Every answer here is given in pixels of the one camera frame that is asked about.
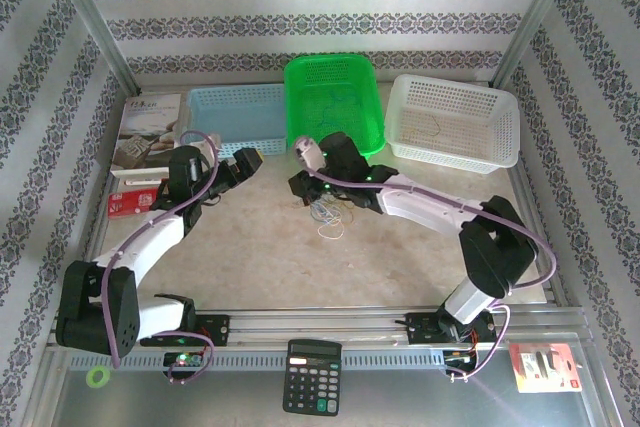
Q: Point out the green plastic basket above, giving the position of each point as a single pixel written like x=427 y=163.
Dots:
x=332 y=77

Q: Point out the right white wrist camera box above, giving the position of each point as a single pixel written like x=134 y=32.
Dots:
x=307 y=149

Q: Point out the white rubber band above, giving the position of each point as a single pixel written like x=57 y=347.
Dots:
x=341 y=233
x=314 y=217

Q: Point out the red flash drive package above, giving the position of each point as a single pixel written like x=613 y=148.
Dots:
x=565 y=367

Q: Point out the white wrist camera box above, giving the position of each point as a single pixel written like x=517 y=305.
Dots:
x=214 y=140
x=307 y=149

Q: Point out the light blue plastic basket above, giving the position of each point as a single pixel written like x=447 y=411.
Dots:
x=235 y=112

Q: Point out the red cardboard box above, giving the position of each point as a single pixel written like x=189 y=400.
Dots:
x=132 y=202

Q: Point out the aluminium frame post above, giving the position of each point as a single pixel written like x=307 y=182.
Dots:
x=91 y=12
x=540 y=12

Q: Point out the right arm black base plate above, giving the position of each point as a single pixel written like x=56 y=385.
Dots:
x=420 y=329

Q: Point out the black desk calculator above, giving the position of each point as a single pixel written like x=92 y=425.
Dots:
x=312 y=377

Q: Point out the green tape roll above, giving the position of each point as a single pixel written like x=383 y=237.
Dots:
x=90 y=377

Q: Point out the white picture box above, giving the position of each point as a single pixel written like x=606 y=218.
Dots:
x=145 y=122

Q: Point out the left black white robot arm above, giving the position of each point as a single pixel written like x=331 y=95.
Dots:
x=127 y=312

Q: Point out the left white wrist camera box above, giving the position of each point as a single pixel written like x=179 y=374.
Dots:
x=214 y=140

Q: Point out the flat white box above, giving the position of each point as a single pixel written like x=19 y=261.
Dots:
x=145 y=181

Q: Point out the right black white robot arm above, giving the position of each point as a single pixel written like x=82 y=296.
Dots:
x=500 y=252

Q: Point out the aluminium mounting rail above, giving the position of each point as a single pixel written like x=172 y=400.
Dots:
x=320 y=319

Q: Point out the yellow rubber band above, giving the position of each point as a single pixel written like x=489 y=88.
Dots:
x=351 y=214
x=437 y=124

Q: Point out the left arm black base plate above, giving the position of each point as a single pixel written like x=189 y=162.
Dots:
x=217 y=329

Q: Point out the white plastic basket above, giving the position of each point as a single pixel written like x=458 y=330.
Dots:
x=475 y=112

